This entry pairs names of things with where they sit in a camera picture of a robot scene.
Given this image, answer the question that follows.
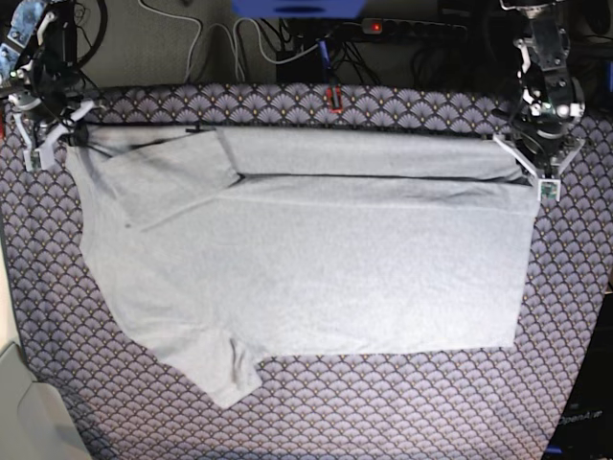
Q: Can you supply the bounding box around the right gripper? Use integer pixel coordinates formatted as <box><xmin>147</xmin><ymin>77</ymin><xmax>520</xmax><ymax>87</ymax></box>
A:
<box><xmin>18</xmin><ymin>93</ymin><xmax>90</xmax><ymax>148</ymax></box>

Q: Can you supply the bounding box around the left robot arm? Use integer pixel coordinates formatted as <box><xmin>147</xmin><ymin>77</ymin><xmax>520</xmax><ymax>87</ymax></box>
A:
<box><xmin>500</xmin><ymin>1</ymin><xmax>585</xmax><ymax>173</ymax></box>

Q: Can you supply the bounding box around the red black table clamp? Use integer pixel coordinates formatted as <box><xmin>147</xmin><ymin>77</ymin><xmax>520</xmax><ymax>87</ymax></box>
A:
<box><xmin>326</xmin><ymin>85</ymin><xmax>343</xmax><ymax>114</ymax></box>

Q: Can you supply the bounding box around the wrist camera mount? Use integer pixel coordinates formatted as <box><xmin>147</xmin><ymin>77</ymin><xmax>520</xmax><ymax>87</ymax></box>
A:
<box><xmin>492</xmin><ymin>134</ymin><xmax>585</xmax><ymax>201</ymax></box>
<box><xmin>12</xmin><ymin>99</ymin><xmax>103</xmax><ymax>173</ymax></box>

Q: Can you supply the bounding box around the black power strip red switch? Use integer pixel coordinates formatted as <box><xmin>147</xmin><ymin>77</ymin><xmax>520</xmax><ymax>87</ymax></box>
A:
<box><xmin>360</xmin><ymin>18</ymin><xmax>468</xmax><ymax>40</ymax></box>

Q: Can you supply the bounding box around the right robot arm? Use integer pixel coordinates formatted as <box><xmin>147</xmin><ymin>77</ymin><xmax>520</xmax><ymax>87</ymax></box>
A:
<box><xmin>1</xmin><ymin>1</ymin><xmax>90</xmax><ymax>132</ymax></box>

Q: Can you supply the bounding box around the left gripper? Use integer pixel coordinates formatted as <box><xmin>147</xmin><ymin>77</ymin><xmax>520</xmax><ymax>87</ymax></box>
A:
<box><xmin>510</xmin><ymin>114</ymin><xmax>578</xmax><ymax>166</ymax></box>

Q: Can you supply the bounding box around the light grey T-shirt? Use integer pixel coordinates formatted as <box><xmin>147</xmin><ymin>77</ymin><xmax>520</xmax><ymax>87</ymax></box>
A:
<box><xmin>65</xmin><ymin>126</ymin><xmax>540</xmax><ymax>408</ymax></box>

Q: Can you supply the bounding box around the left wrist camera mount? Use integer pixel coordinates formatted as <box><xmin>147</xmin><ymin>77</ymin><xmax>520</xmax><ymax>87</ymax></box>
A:
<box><xmin>492</xmin><ymin>134</ymin><xmax>585</xmax><ymax>201</ymax></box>

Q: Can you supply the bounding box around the fan-patterned purple tablecloth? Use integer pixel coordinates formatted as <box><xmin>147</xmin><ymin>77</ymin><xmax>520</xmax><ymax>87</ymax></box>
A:
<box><xmin>1</xmin><ymin>113</ymin><xmax>612</xmax><ymax>459</ymax></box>

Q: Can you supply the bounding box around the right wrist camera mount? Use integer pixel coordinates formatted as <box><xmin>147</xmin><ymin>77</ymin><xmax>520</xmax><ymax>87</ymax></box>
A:
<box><xmin>12</xmin><ymin>99</ymin><xmax>103</xmax><ymax>173</ymax></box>

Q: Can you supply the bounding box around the black OpenArm box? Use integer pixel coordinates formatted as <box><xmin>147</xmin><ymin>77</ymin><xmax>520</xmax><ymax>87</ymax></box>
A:
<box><xmin>542</xmin><ymin>293</ymin><xmax>612</xmax><ymax>459</ymax></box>

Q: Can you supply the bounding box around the white plastic bin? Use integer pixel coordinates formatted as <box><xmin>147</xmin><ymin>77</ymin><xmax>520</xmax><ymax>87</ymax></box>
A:
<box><xmin>1</xmin><ymin>343</ymin><xmax>91</xmax><ymax>459</ymax></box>

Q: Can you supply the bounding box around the blue mount plate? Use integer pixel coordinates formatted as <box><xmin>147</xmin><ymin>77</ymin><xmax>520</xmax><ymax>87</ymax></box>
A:
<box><xmin>232</xmin><ymin>0</ymin><xmax>366</xmax><ymax>19</ymax></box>

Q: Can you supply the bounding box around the white cable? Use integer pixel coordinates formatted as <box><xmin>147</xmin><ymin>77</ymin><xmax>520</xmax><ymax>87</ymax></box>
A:
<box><xmin>138</xmin><ymin>0</ymin><xmax>321</xmax><ymax>82</ymax></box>

